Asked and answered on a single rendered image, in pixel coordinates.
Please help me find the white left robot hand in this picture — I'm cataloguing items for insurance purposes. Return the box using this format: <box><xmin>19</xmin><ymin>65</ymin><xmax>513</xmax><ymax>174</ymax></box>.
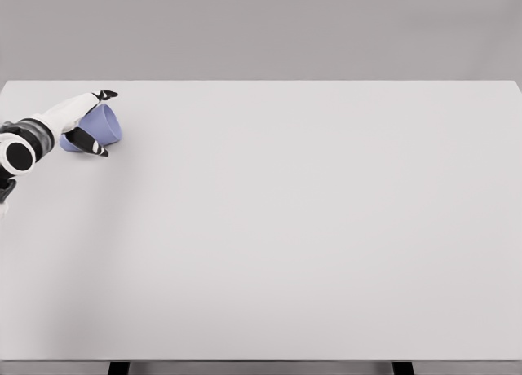
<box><xmin>60</xmin><ymin>89</ymin><xmax>120</xmax><ymax>158</ymax></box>

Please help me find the lavender blue cup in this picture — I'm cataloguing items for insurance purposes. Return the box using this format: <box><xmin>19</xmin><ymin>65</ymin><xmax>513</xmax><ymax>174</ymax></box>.
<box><xmin>60</xmin><ymin>103</ymin><xmax>124</xmax><ymax>152</ymax></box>

